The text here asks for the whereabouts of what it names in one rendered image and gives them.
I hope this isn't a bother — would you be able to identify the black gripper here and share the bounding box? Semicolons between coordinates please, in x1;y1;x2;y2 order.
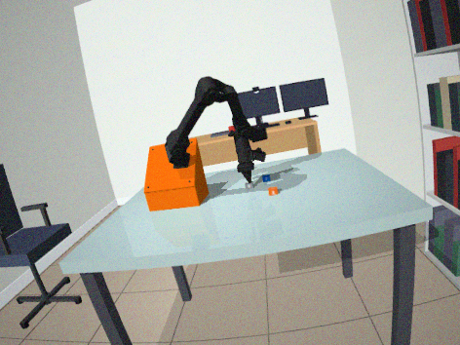
236;145;254;183

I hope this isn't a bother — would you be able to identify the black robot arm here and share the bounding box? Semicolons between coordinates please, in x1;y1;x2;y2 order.
165;76;268;169

